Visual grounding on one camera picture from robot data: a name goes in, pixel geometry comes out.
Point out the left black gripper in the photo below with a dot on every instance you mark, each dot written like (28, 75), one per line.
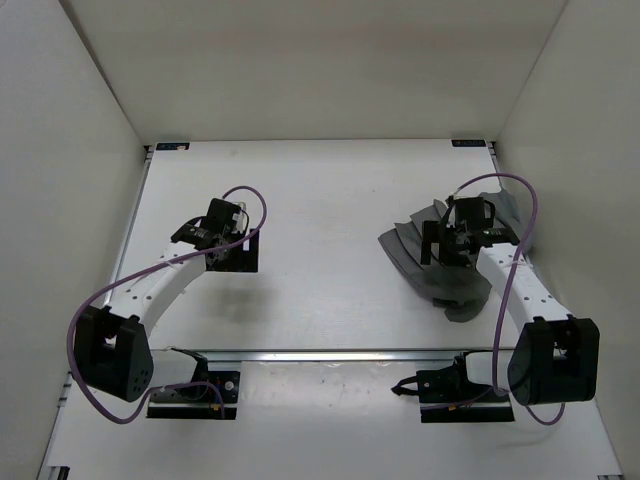
(246, 259)

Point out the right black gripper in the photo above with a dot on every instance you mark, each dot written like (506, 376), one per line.
(433, 232)

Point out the grey pleated skirt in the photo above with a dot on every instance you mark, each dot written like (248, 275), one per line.
(460, 291)

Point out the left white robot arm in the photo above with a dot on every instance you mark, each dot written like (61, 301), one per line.
(110, 345)

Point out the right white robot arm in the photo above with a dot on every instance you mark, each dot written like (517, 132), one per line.
(555, 359)

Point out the right blue corner label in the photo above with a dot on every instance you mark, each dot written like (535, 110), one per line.
(468, 143)

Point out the blue corner label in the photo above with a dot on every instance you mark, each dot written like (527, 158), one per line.
(468, 143)
(172, 146)

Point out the left blue corner label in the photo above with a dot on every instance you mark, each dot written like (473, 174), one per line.
(172, 146)

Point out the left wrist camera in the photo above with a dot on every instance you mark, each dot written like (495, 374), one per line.
(241, 219)

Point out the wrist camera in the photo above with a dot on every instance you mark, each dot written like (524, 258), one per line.
(452, 200)
(241, 219)

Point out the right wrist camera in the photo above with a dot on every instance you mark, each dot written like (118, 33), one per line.
(452, 200)

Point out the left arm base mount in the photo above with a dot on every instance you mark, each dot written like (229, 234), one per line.
(200, 402)

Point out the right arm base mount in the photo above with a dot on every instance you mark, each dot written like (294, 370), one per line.
(448, 395)

